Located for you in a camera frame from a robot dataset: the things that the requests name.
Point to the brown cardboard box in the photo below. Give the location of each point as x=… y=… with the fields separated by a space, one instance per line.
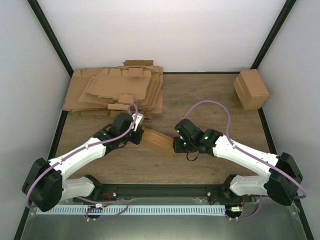
x=158 y=142
x=250 y=89

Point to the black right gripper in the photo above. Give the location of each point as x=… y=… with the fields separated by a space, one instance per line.
x=176 y=146

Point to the white slotted cable duct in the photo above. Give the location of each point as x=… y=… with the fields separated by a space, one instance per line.
x=138 y=210

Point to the black aluminium frame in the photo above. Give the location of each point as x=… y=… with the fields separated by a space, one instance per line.
x=163 y=190

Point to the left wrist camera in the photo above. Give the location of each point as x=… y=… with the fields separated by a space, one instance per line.
x=138 y=118

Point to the folded brown cardboard box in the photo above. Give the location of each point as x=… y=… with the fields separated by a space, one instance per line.
x=250 y=89

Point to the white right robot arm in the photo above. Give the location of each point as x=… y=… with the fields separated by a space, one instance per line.
x=274 y=174

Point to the stack of flat cardboard blanks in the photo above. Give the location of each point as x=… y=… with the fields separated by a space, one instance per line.
x=110 y=90

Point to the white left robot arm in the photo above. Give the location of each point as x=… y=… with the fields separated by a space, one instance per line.
x=48 y=182

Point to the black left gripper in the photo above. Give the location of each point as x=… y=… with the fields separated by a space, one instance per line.
x=137 y=140

